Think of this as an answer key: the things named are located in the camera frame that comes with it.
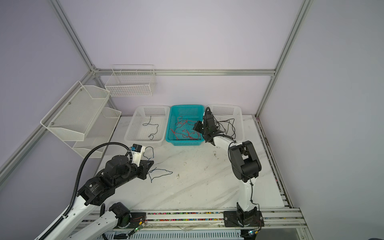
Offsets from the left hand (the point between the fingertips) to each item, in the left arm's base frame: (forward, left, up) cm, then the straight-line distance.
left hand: (151, 163), depth 70 cm
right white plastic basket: (+44, -47, -16) cm, 67 cm away
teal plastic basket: (+54, -20, -17) cm, 60 cm away
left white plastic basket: (+44, +15, -22) cm, 51 cm away
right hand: (+32, -19, -6) cm, 38 cm away
